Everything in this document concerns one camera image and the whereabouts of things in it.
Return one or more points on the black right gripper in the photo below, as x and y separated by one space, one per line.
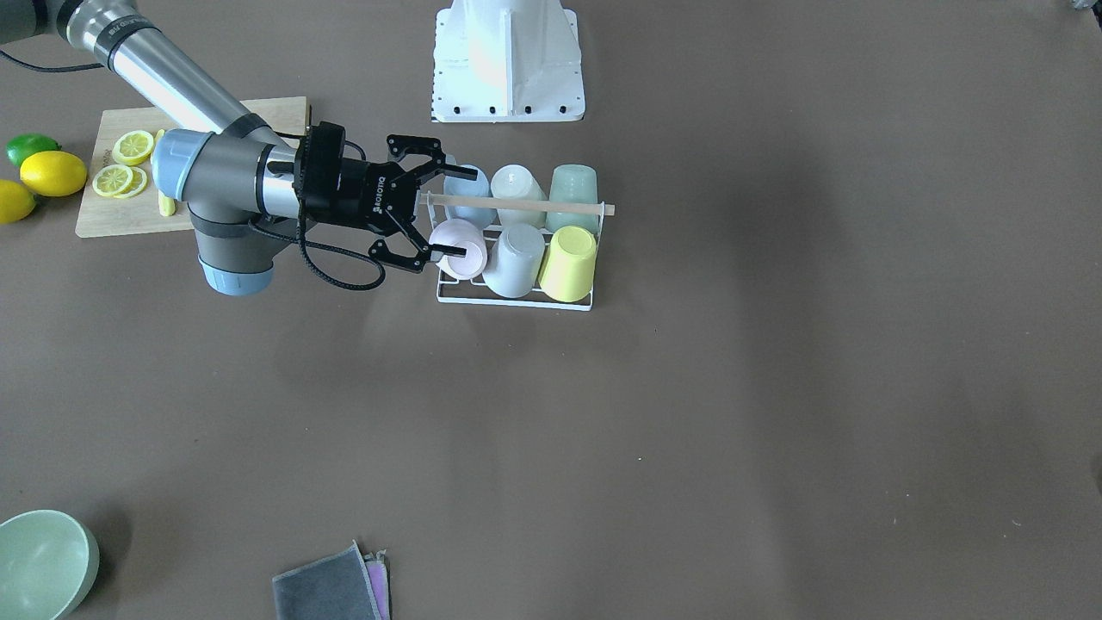
363 198

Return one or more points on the green plastic cup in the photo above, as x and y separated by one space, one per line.
573 183

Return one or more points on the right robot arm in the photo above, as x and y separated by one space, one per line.
248 192

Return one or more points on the light blue plastic cup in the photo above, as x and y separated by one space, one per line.
479 187

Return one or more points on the white plastic cup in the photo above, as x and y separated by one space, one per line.
516 182

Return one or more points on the grey plastic cup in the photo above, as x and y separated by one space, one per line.
516 258

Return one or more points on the yellow plastic cup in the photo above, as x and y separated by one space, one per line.
568 269

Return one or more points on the yellow plastic knife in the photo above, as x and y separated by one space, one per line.
166 205

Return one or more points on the lemon slice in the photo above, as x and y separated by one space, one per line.
120 181
133 148

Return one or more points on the wooden cutting board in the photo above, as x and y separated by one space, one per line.
102 216

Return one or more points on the purple folded cloth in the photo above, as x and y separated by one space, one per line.
376 564

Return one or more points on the yellow lemon front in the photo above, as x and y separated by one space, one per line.
53 174

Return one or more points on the grey folded cloth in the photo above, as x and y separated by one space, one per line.
335 587

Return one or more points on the yellow lemon near lime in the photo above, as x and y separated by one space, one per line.
16 202

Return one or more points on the green lime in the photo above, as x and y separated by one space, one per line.
19 148

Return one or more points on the green ceramic bowl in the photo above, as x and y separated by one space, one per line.
49 562

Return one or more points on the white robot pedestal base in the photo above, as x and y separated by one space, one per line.
507 62

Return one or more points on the white wire cup holder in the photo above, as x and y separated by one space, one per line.
474 291

